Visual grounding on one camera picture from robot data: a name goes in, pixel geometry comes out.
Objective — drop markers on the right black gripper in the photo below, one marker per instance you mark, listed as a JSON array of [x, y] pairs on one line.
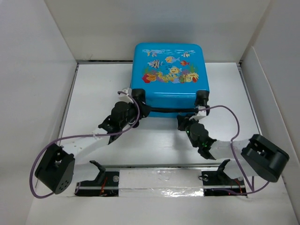
[[183, 121]]

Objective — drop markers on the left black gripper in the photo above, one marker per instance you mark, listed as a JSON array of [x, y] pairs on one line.
[[144, 109]]

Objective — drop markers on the blue hard-shell suitcase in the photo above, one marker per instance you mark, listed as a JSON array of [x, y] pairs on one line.
[[172, 75]]

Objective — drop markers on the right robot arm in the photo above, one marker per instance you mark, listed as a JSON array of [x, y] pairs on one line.
[[253, 157]]

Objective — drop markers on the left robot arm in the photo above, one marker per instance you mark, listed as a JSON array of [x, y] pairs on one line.
[[56, 166]]

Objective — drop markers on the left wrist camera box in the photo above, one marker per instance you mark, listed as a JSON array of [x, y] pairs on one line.
[[125, 95]]

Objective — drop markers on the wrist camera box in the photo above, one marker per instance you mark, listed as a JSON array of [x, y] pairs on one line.
[[201, 113], [125, 95]]

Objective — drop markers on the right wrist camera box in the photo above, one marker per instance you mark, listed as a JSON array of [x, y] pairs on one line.
[[201, 113]]

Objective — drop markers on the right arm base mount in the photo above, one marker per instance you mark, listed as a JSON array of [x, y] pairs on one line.
[[217, 183]]

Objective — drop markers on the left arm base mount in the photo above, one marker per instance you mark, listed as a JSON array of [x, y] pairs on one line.
[[105, 184]]

